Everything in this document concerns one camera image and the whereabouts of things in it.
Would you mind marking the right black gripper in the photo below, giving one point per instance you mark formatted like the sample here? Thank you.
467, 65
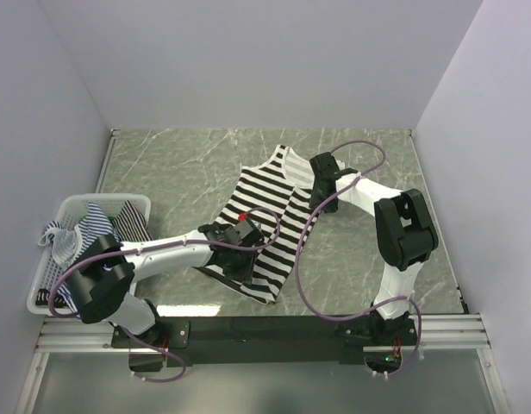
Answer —
315, 201

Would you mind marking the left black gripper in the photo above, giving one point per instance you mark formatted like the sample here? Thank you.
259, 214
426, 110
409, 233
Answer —
244, 273

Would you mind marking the black white striped tank top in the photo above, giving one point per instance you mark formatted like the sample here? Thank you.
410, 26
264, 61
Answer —
276, 192

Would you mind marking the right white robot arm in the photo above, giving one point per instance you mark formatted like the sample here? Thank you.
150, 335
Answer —
405, 232

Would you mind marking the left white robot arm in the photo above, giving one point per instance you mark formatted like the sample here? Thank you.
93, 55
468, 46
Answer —
101, 289

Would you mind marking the blue white striped tank top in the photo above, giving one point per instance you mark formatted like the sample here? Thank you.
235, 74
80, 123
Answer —
67, 245

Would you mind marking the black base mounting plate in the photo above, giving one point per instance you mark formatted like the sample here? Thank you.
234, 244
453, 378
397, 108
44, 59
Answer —
229, 340

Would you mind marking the dark thin striped garment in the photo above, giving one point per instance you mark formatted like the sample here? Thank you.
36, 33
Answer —
131, 225

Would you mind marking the white plastic laundry basket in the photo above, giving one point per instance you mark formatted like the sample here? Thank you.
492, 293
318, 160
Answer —
71, 211

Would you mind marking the aluminium rail frame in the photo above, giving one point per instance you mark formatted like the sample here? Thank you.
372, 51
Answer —
439, 332

